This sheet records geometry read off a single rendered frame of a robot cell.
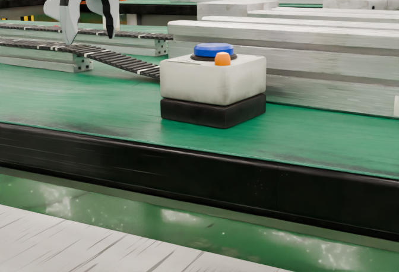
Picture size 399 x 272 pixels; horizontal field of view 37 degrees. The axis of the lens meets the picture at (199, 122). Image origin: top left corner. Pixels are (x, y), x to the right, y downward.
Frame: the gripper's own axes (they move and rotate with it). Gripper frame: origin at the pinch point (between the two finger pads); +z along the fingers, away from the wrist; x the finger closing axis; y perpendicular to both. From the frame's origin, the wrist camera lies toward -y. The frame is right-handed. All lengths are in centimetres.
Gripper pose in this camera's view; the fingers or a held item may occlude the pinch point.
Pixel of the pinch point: (94, 34)
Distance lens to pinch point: 90.0
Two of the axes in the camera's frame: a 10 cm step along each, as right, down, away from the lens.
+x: -5.7, 2.2, -7.9
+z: 0.1, 9.7, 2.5
